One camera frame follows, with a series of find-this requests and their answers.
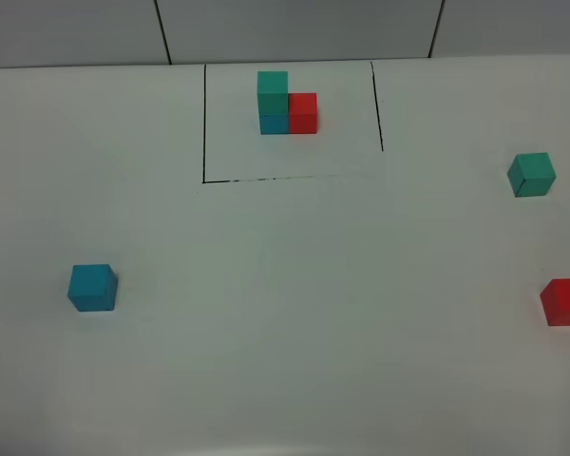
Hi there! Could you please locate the blue template block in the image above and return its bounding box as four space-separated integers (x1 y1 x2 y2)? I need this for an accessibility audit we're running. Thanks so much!
259 114 289 135

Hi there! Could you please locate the red template block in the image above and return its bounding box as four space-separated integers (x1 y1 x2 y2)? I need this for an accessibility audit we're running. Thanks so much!
288 92 318 134

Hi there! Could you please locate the green template block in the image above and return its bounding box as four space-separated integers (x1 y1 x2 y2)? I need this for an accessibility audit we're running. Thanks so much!
256 71 289 116

